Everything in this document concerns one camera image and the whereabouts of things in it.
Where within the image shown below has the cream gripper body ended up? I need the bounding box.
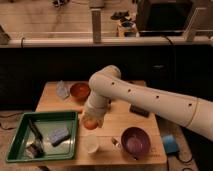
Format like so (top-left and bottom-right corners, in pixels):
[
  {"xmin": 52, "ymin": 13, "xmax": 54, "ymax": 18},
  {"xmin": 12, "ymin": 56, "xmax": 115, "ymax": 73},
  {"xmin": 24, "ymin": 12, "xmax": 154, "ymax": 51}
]
[{"xmin": 81, "ymin": 113, "xmax": 104, "ymax": 128}]

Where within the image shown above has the yellow apple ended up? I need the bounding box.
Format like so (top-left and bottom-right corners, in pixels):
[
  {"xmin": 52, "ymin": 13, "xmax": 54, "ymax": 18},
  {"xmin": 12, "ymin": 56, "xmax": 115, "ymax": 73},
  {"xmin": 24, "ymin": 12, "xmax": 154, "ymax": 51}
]
[{"xmin": 83, "ymin": 120, "xmax": 98, "ymax": 130}]

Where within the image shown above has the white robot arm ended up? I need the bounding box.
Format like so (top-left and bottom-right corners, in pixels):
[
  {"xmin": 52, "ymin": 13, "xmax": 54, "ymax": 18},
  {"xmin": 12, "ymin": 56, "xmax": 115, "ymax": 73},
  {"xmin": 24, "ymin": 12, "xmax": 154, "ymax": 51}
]
[{"xmin": 82, "ymin": 65, "xmax": 213, "ymax": 141}]

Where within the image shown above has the white paper cup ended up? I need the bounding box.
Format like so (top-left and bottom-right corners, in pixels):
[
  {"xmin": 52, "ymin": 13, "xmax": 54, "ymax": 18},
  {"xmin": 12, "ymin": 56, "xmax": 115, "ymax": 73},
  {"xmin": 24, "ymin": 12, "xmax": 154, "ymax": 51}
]
[{"xmin": 83, "ymin": 134, "xmax": 99, "ymax": 154}]

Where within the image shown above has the orange bowl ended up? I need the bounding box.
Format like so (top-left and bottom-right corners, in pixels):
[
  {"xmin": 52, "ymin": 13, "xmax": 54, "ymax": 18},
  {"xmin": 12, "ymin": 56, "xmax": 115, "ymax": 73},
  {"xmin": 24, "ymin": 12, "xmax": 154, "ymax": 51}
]
[{"xmin": 70, "ymin": 82, "xmax": 90, "ymax": 101}]

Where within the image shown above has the small metal clip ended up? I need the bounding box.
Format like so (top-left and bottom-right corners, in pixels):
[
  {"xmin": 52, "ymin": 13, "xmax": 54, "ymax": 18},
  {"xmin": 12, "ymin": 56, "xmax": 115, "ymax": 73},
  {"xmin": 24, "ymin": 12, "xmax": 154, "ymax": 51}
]
[{"xmin": 111, "ymin": 137, "xmax": 121, "ymax": 148}]

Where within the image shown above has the black rectangular block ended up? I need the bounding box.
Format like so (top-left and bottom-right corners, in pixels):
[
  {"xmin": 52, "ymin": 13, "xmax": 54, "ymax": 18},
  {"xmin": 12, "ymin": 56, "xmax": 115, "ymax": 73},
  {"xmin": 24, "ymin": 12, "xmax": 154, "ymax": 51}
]
[{"xmin": 129, "ymin": 105, "xmax": 149, "ymax": 117}]

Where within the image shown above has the wooden table board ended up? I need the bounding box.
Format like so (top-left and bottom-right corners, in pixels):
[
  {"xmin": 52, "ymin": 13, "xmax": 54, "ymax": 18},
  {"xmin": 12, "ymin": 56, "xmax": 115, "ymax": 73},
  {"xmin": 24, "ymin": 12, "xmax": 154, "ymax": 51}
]
[{"xmin": 16, "ymin": 80, "xmax": 168, "ymax": 167}]

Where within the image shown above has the clear plastic bag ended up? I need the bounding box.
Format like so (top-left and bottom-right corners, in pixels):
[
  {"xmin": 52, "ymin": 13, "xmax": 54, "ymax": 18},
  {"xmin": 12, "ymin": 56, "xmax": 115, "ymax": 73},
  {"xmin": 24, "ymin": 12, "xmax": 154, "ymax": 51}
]
[{"xmin": 56, "ymin": 81, "xmax": 70, "ymax": 100}]

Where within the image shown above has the blue sponge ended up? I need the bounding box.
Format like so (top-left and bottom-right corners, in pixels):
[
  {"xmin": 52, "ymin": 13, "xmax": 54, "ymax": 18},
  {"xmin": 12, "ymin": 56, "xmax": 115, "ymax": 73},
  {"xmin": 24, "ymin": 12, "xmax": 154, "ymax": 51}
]
[{"xmin": 48, "ymin": 127, "xmax": 70, "ymax": 146}]

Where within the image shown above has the purple bowl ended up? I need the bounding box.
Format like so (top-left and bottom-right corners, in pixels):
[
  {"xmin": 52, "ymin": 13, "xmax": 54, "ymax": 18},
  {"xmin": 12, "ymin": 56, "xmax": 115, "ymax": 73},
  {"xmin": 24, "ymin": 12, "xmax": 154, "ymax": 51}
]
[{"xmin": 121, "ymin": 127, "xmax": 151, "ymax": 158}]

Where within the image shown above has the green plastic tray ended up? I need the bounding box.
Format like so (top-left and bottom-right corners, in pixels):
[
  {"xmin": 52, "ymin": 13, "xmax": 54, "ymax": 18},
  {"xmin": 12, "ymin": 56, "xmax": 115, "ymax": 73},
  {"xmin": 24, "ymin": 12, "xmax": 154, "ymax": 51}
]
[{"xmin": 6, "ymin": 111, "xmax": 78, "ymax": 163}]

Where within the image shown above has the black metal spatula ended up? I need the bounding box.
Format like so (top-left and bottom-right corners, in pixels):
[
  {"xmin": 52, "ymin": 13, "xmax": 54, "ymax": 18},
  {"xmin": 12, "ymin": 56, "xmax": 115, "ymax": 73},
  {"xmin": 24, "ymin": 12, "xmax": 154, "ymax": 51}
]
[{"xmin": 25, "ymin": 120, "xmax": 44, "ymax": 158}]

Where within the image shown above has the blue tape roll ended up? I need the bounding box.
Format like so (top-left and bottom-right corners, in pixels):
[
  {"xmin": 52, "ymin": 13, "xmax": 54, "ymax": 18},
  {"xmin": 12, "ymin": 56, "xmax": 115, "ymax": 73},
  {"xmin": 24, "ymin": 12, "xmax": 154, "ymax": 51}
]
[{"xmin": 162, "ymin": 135, "xmax": 179, "ymax": 154}]

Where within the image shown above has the wooden stool with items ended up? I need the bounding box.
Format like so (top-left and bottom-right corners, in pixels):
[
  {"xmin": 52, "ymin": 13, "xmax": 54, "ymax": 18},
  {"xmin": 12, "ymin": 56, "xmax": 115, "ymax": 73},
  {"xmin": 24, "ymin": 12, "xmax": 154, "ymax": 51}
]
[{"xmin": 117, "ymin": 21, "xmax": 138, "ymax": 37}]

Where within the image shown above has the black monitor box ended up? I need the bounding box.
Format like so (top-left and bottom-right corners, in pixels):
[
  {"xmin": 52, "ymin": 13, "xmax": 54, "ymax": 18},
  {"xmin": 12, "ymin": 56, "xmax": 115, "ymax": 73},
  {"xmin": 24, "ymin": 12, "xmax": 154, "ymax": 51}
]
[{"xmin": 136, "ymin": 0, "xmax": 193, "ymax": 31}]

